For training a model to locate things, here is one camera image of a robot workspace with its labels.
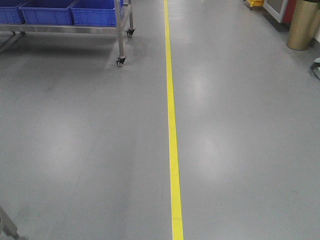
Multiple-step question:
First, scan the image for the yellow floor tape line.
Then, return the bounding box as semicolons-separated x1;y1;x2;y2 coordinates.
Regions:
163;0;184;240

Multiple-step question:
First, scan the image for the gold cylindrical bin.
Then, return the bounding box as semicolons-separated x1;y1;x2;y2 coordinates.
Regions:
286;0;320;51

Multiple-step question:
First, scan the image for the wheeled steel bin cart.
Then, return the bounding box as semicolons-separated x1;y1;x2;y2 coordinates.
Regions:
0;0;135;67

